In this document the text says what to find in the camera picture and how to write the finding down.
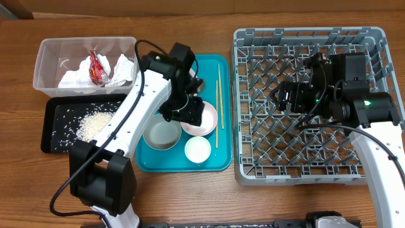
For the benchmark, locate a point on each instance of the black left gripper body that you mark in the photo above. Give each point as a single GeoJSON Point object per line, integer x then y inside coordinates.
{"type": "Point", "coordinates": [185, 107]}

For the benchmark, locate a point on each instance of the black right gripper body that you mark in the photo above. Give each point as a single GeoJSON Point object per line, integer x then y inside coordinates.
{"type": "Point", "coordinates": [283, 97]}

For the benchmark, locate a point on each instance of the grey bowl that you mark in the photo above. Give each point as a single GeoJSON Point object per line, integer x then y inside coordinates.
{"type": "Point", "coordinates": [160, 134]}

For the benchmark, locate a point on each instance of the white paper cup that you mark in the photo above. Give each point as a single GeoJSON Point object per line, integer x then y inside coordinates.
{"type": "Point", "coordinates": [197, 149]}

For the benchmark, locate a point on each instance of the red snack wrapper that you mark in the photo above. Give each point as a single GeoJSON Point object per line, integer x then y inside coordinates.
{"type": "Point", "coordinates": [96, 71]}

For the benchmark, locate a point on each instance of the rice food waste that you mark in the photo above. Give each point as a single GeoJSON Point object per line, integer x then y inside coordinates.
{"type": "Point", "coordinates": [82, 121]}

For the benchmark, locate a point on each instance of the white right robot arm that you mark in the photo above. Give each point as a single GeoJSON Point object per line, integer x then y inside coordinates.
{"type": "Point", "coordinates": [338, 89]}

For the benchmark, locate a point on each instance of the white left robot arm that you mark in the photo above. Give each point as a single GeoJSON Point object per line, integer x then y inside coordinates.
{"type": "Point", "coordinates": [102, 180]}

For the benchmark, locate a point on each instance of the grey dishwasher rack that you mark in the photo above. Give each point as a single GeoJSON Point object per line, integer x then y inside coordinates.
{"type": "Point", "coordinates": [270, 151]}

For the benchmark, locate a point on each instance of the clear plastic waste bin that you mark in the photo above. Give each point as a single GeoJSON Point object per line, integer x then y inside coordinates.
{"type": "Point", "coordinates": [58, 55]}

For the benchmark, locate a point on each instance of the pink bowl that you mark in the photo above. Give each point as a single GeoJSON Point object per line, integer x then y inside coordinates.
{"type": "Point", "coordinates": [208, 122]}

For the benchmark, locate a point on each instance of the large pink plate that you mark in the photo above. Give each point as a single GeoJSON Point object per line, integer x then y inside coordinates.
{"type": "Point", "coordinates": [192, 73]}

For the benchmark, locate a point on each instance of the wooden chopstick left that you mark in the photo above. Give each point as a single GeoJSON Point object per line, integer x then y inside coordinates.
{"type": "Point", "coordinates": [217, 118]}

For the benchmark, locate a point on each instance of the wooden chopstick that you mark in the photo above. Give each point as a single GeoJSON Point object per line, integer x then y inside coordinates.
{"type": "Point", "coordinates": [221, 97]}
{"type": "Point", "coordinates": [217, 118]}

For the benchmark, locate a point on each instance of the teal plastic tray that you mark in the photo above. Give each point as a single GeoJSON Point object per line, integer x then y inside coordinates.
{"type": "Point", "coordinates": [217, 156]}

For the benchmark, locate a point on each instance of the wooden chopstick right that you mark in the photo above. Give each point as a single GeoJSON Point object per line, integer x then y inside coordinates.
{"type": "Point", "coordinates": [221, 97]}

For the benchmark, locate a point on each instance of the crumpled white tissue right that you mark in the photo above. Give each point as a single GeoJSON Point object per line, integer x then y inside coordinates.
{"type": "Point", "coordinates": [122, 72]}

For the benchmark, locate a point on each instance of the crumpled white tissue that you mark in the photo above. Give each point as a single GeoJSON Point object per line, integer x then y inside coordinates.
{"type": "Point", "coordinates": [81, 78]}
{"type": "Point", "coordinates": [122, 72]}

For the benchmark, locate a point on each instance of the crumpled white tissue left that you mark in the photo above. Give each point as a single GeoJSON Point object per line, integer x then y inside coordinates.
{"type": "Point", "coordinates": [81, 78]}

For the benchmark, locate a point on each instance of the black tray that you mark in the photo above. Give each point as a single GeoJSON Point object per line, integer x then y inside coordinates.
{"type": "Point", "coordinates": [51, 105]}

